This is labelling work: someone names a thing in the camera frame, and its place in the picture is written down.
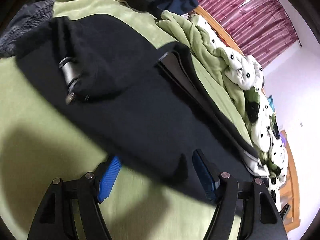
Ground black pants with white stripe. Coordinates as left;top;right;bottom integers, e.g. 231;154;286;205
16;14;257;200

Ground green fleece bed blanket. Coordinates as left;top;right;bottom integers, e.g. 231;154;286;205
0;0;253;240

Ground white green patterned quilt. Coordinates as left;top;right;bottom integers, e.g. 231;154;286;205
157;10;290;203

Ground maroon curtain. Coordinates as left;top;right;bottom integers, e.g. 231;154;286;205
198;0;299;67

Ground navy blue garment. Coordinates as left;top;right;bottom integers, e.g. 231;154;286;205
155;0;199;18

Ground grey jeans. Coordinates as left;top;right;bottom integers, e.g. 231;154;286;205
1;0;56;57

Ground wooden bed frame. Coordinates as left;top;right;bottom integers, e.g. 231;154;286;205
48;0;301;233

